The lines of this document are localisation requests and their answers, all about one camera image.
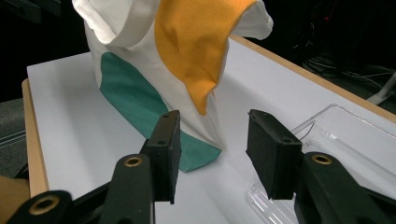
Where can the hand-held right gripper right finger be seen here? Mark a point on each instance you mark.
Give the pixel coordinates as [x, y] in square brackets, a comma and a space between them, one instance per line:
[274, 155]

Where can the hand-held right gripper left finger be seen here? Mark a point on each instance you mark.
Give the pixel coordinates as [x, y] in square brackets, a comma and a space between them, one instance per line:
[165, 149]

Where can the white tote bag orange teal patches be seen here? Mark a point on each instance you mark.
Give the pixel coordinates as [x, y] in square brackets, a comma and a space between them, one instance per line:
[134, 62]

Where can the clear plastic tray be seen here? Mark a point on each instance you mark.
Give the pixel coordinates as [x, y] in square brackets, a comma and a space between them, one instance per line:
[348, 146]

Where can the white stand foot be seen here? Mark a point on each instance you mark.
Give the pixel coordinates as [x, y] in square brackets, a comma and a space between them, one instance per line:
[384, 90]

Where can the brown cardboard piece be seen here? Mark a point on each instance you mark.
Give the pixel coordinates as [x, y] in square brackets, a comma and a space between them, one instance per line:
[12, 199]

